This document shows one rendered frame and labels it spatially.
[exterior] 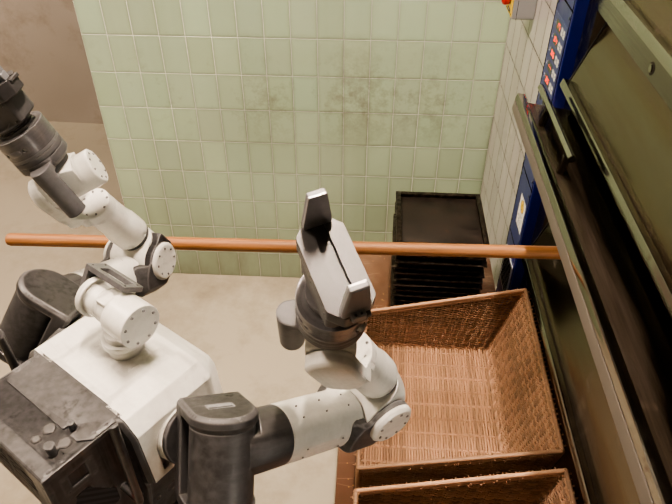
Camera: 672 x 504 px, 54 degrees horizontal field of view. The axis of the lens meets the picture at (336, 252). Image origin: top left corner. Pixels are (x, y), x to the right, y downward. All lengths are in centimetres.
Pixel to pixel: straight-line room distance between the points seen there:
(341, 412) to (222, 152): 197
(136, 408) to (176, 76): 193
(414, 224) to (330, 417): 116
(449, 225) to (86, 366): 133
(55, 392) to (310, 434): 37
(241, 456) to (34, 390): 32
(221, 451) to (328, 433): 18
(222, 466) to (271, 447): 8
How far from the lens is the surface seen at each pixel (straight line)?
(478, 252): 151
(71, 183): 120
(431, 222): 209
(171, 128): 285
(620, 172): 135
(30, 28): 467
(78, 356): 106
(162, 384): 98
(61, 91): 478
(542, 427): 172
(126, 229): 132
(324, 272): 68
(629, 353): 107
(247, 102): 272
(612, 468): 144
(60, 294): 117
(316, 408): 101
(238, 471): 92
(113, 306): 95
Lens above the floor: 213
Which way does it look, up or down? 39 degrees down
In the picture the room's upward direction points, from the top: straight up
